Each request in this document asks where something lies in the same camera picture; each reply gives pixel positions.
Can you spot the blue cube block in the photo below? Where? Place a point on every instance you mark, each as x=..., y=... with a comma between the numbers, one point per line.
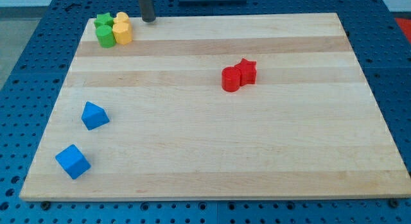
x=73, y=162

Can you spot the green cylinder block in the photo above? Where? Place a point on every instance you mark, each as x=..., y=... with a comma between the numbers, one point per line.
x=105, y=36

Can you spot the red star block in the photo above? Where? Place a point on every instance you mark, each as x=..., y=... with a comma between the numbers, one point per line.
x=248, y=71

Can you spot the light wooden board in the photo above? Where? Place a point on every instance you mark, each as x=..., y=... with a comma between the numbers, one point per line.
x=309, y=128

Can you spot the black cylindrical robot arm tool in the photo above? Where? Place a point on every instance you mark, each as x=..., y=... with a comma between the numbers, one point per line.
x=147, y=10

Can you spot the blue triangular prism block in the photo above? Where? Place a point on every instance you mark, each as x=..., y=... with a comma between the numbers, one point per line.
x=94, y=116

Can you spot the green star block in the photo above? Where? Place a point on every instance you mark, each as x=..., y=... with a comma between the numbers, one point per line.
x=103, y=19

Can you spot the red object at right edge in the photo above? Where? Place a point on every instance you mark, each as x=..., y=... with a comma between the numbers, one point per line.
x=405, y=25

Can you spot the red cylinder block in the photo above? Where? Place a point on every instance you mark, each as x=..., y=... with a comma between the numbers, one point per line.
x=231, y=78

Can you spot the yellow hexagon block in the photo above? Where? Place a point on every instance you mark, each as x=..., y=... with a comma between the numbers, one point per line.
x=122, y=32

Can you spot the yellow heart block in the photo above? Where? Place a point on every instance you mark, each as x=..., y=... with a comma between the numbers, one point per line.
x=121, y=17

